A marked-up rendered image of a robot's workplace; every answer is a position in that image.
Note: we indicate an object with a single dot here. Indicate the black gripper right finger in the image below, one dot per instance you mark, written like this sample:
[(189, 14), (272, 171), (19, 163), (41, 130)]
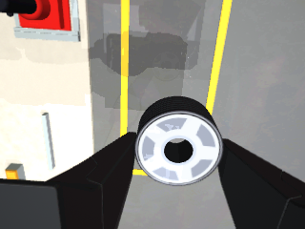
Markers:
[(259, 194)]

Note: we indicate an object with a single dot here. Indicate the black tyre with white rim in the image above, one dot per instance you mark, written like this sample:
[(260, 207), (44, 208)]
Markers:
[(182, 163)]

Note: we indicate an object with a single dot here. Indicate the yellow rectangular outline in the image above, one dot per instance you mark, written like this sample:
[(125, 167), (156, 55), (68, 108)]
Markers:
[(225, 13)]

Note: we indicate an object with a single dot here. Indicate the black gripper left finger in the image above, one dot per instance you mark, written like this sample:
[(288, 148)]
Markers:
[(89, 195)]

